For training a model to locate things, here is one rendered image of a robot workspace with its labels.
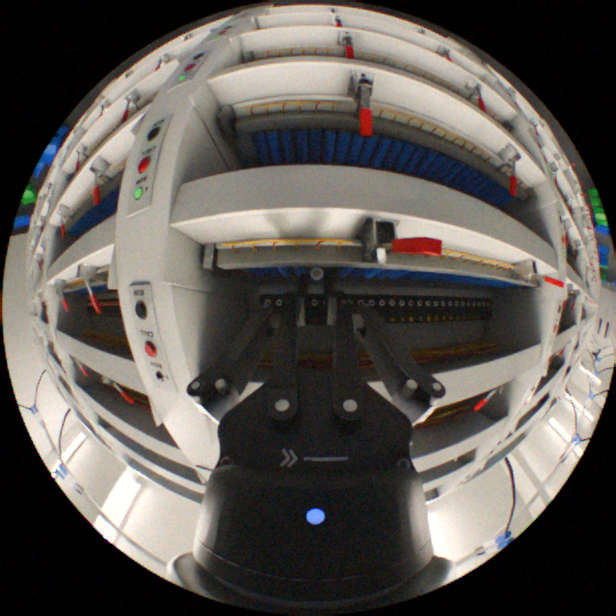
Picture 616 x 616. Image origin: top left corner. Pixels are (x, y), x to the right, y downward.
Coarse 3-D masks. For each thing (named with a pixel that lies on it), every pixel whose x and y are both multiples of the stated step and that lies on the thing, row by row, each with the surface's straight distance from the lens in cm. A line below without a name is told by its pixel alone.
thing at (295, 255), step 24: (264, 240) 17; (288, 240) 16; (312, 240) 16; (336, 240) 17; (240, 264) 19; (264, 264) 19; (288, 264) 18; (312, 264) 18; (336, 264) 18; (360, 264) 19; (384, 264) 19; (408, 264) 20; (432, 264) 22; (456, 264) 25; (480, 264) 29; (504, 264) 31
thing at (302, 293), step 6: (306, 276) 21; (300, 282) 19; (306, 282) 19; (300, 288) 17; (306, 288) 19; (300, 294) 16; (306, 294) 19; (300, 300) 16; (306, 300) 19; (300, 306) 16; (306, 306) 19; (300, 312) 16; (300, 318) 16; (300, 324) 17
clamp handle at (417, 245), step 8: (400, 240) 11; (408, 240) 10; (416, 240) 10; (424, 240) 9; (432, 240) 9; (440, 240) 10; (376, 248) 15; (384, 248) 14; (392, 248) 12; (400, 248) 11; (408, 248) 10; (416, 248) 10; (424, 248) 9; (432, 248) 9; (440, 248) 10; (376, 256) 15; (384, 256) 15
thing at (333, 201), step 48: (192, 192) 18; (240, 192) 16; (288, 192) 14; (336, 192) 14; (384, 192) 16; (432, 192) 19; (192, 240) 20; (480, 240) 23; (528, 240) 33; (192, 288) 20; (240, 288) 31; (288, 288) 31; (336, 288) 31; (384, 288) 33; (432, 288) 39; (528, 288) 50
